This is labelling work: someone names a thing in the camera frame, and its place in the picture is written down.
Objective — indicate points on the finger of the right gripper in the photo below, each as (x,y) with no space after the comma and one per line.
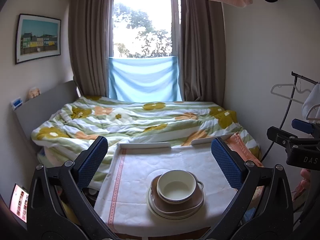
(302,126)
(282,138)

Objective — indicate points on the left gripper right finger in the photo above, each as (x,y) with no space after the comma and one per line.
(262,207)

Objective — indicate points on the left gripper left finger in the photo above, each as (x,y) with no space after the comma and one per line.
(57,207)

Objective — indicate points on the pink square handled bowl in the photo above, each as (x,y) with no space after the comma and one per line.
(195,200)

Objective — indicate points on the yellow duck cartoon plate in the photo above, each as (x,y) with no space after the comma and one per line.
(175,216)

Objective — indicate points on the white ribbed ramekin bowl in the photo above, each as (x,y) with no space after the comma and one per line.
(176,185)

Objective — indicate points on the person hand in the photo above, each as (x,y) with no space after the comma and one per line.
(306,175)

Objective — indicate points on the lit tablet screen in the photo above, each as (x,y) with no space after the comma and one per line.
(19,202)

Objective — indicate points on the orange floral cloth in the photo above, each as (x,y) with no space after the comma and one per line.
(236,144)

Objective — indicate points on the white floral tablecloth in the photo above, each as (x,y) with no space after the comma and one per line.
(122,202)

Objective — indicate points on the grey bed headboard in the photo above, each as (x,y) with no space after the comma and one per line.
(31,114)

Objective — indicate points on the right brown curtain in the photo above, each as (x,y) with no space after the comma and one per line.
(202,51)

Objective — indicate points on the brown curtain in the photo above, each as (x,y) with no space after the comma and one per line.
(88,35)
(202,51)

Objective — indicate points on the blue white box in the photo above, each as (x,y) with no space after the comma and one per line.
(16,103)

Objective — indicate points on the floral green yellow duvet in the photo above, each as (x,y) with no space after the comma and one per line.
(76,125)

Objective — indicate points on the small plush toy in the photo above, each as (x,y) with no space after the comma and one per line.
(33,92)

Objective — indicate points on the light blue hanging cloth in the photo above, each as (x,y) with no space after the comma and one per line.
(144,80)

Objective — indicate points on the window with trees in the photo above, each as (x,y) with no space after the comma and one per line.
(144,28)

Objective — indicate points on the framed houses picture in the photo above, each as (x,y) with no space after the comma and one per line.
(37,37)

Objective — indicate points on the left brown curtain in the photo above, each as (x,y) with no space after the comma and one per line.
(88,35)

